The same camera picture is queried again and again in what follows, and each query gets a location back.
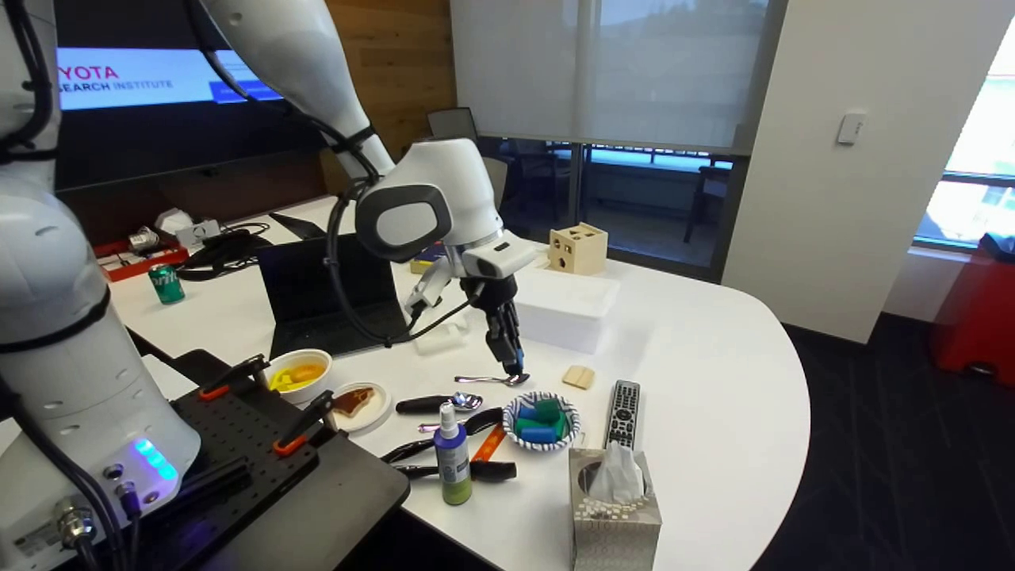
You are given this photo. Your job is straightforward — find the black orange clamp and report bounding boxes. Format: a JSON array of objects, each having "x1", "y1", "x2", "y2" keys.
[
  {"x1": 197, "y1": 352, "x2": 268, "y2": 407},
  {"x1": 268, "y1": 385, "x2": 340, "y2": 458}
]

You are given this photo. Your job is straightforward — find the white devices pile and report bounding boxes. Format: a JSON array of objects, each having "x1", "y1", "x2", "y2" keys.
[{"x1": 123, "y1": 205, "x2": 226, "y2": 254}]

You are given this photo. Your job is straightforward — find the large white foam box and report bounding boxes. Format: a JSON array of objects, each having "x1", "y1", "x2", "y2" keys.
[{"x1": 511, "y1": 264, "x2": 619, "y2": 352}]

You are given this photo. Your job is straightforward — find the green can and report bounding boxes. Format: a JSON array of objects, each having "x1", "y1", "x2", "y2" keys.
[{"x1": 147, "y1": 264, "x2": 188, "y2": 306}]

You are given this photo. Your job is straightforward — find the wooden cube with holes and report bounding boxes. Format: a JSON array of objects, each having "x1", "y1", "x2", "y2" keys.
[{"x1": 545, "y1": 219, "x2": 611, "y2": 278}]

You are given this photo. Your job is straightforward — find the white bowl yellow inside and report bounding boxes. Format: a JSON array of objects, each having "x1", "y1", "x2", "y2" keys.
[{"x1": 262, "y1": 345, "x2": 337, "y2": 400}]

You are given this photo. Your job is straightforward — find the small flat wooden tile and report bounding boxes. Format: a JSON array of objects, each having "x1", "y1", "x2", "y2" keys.
[{"x1": 562, "y1": 362, "x2": 600, "y2": 392}]

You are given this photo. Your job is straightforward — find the white plate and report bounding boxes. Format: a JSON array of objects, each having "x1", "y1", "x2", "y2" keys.
[{"x1": 324, "y1": 379, "x2": 395, "y2": 433}]

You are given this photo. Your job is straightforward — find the black laptop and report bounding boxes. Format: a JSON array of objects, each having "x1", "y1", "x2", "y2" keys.
[{"x1": 254, "y1": 230, "x2": 418, "y2": 357}]

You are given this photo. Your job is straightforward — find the red flat tool case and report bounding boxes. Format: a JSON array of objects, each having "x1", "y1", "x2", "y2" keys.
[{"x1": 96, "y1": 236, "x2": 194, "y2": 281}]

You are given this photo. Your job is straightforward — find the grey remote control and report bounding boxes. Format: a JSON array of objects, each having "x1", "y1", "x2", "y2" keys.
[{"x1": 601, "y1": 377, "x2": 642, "y2": 449}]

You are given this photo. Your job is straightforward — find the white light switch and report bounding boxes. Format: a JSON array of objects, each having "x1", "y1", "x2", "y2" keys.
[{"x1": 835, "y1": 106, "x2": 868, "y2": 149}]

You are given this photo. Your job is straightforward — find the black handled tool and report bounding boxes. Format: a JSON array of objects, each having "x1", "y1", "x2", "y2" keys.
[{"x1": 392, "y1": 456, "x2": 521, "y2": 486}]

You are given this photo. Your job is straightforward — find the coiled black cables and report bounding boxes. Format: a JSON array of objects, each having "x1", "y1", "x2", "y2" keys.
[{"x1": 171, "y1": 220, "x2": 274, "y2": 281}]

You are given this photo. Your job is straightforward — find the white tissue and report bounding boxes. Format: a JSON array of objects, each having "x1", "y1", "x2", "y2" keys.
[{"x1": 585, "y1": 438, "x2": 650, "y2": 505}]

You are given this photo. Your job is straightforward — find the small green spray bottle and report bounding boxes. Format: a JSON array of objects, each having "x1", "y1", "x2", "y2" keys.
[{"x1": 430, "y1": 400, "x2": 476, "y2": 507}]

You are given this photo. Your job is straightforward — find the black handled pliers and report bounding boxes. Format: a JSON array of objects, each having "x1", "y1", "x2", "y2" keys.
[{"x1": 392, "y1": 389, "x2": 486, "y2": 417}]

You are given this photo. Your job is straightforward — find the black and white patterned bowl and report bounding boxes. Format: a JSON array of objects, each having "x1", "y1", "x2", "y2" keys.
[{"x1": 501, "y1": 389, "x2": 580, "y2": 452}]

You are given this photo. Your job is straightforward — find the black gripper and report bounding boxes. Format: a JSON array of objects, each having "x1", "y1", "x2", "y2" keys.
[{"x1": 461, "y1": 269, "x2": 528, "y2": 379}]

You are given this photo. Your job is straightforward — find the green block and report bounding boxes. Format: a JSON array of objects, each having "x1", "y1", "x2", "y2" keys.
[{"x1": 526, "y1": 392, "x2": 578, "y2": 433}]

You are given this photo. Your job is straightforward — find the metal spoon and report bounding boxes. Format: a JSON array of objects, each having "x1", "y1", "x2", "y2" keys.
[{"x1": 454, "y1": 366, "x2": 534, "y2": 389}]

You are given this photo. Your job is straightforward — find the brown orange block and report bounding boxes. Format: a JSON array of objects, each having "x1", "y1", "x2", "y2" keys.
[{"x1": 333, "y1": 382, "x2": 377, "y2": 417}]

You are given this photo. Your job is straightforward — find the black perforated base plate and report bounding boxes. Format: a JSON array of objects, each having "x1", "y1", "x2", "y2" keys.
[{"x1": 57, "y1": 345, "x2": 413, "y2": 571}]

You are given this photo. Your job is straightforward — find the black and orange cutters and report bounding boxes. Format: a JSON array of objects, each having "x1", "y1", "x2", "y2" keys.
[{"x1": 381, "y1": 403, "x2": 506, "y2": 466}]

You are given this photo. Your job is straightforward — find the yellow block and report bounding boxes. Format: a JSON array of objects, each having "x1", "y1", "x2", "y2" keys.
[{"x1": 268, "y1": 362, "x2": 327, "y2": 392}]

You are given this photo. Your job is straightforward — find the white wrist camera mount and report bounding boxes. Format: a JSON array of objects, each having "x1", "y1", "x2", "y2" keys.
[{"x1": 461, "y1": 236, "x2": 545, "y2": 281}]

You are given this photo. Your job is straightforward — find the red bin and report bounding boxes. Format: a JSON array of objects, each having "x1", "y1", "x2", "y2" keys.
[{"x1": 928, "y1": 230, "x2": 1015, "y2": 389}]

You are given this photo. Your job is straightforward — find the beige tissue box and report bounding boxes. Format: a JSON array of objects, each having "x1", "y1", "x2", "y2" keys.
[{"x1": 568, "y1": 447, "x2": 666, "y2": 571}]

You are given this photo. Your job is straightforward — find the grey office chair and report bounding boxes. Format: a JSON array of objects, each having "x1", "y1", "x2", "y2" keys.
[
  {"x1": 477, "y1": 151, "x2": 512, "y2": 219},
  {"x1": 424, "y1": 100, "x2": 482, "y2": 144}
]

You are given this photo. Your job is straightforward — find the wall television screen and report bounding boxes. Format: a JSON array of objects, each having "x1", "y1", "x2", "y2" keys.
[{"x1": 51, "y1": 0, "x2": 342, "y2": 196}]

